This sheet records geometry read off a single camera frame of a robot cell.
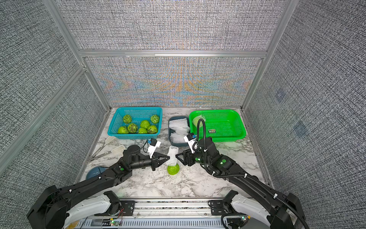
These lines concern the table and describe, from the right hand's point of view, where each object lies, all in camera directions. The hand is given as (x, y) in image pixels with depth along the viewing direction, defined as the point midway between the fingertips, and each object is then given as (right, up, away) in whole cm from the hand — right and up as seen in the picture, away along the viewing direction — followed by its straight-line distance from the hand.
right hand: (179, 151), depth 72 cm
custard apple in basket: (-19, +17, +33) cm, 42 cm away
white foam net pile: (0, +11, +25) cm, 28 cm away
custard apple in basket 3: (-39, +10, +25) cm, 48 cm away
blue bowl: (-50, -14, +11) cm, 53 cm away
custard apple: (-4, -12, +9) cm, 16 cm away
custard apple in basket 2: (-34, +11, +28) cm, 45 cm away
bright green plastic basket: (+31, +13, +36) cm, 50 cm away
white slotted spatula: (-41, -3, +20) cm, 46 cm away
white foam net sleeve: (-3, 0, +1) cm, 3 cm away
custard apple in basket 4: (-19, +10, +25) cm, 33 cm away
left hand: (-4, -4, 0) cm, 5 cm away
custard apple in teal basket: (-40, +17, +34) cm, 55 cm away
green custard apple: (+11, +16, +30) cm, 36 cm away
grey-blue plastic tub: (-7, +8, +28) cm, 30 cm away
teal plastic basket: (-34, +14, +38) cm, 53 cm away
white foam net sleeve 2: (+11, +16, +30) cm, 36 cm away
